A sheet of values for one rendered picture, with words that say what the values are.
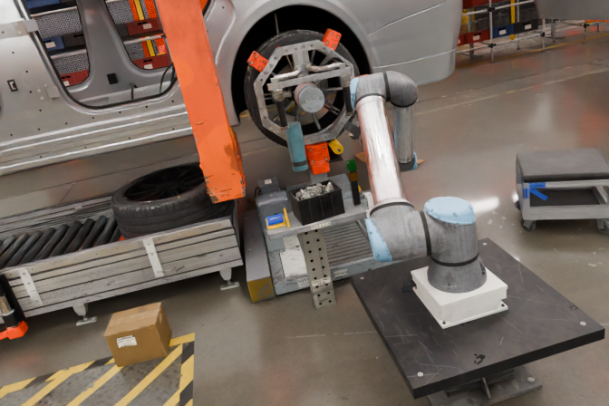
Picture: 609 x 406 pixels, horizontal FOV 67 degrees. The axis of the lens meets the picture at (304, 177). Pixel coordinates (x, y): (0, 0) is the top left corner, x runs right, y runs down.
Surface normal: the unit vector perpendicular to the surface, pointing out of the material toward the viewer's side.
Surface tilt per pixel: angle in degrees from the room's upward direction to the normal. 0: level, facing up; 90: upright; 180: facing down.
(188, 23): 90
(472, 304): 90
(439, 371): 0
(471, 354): 0
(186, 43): 90
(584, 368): 0
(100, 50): 91
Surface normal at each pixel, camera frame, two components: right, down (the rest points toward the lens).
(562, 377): -0.18, -0.92
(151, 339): 0.12, 0.34
